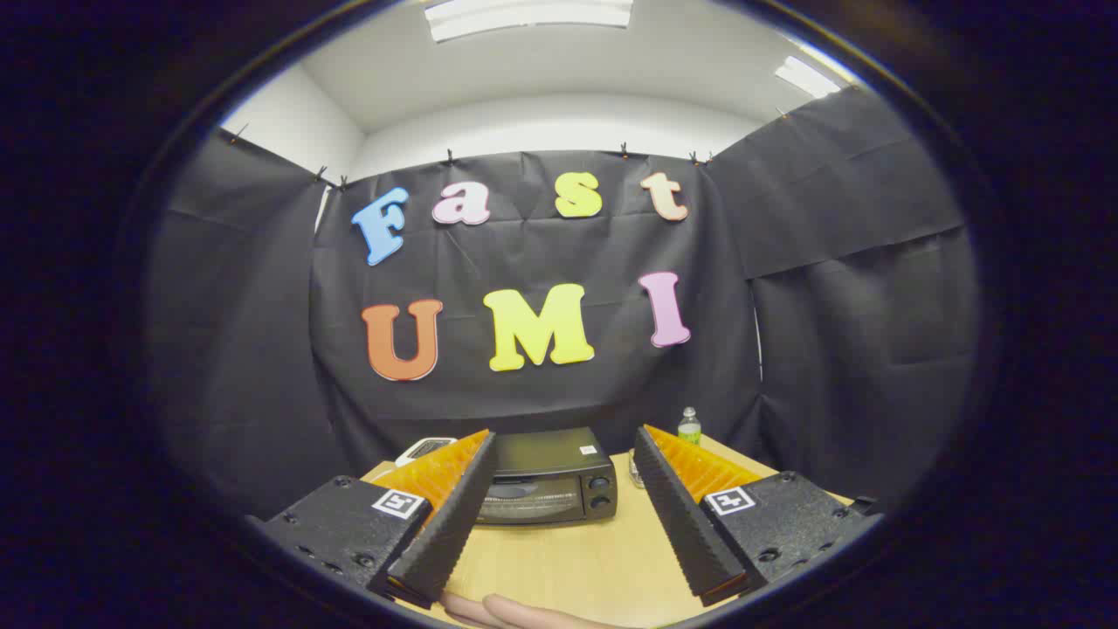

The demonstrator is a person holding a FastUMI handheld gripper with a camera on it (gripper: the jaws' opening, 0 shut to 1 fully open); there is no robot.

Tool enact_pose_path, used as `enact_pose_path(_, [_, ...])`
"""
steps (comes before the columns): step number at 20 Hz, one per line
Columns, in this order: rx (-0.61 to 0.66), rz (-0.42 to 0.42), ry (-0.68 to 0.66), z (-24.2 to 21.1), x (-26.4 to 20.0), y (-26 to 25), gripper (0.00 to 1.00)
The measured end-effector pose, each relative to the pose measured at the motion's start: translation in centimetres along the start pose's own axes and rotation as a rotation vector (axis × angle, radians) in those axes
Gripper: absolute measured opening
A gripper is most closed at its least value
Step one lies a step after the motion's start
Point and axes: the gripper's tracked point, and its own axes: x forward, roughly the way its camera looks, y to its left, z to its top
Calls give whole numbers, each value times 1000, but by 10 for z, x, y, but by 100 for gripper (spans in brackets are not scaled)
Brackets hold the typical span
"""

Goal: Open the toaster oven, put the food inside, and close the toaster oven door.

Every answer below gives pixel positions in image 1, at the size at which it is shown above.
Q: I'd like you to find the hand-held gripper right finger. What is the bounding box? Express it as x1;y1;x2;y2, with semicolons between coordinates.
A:
633;425;883;608

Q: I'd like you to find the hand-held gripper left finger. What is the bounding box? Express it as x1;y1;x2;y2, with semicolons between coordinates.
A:
247;428;499;611

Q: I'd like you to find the black toaster oven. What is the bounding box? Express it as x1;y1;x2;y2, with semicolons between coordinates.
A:
476;426;619;526

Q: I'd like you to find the white pop-up toaster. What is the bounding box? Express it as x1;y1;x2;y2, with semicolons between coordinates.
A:
395;437;459;468

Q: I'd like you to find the small ceiling light panel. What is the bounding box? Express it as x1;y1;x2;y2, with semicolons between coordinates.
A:
774;56;841;99

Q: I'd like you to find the long ceiling light panel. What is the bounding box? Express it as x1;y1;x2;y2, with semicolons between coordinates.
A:
424;0;633;43

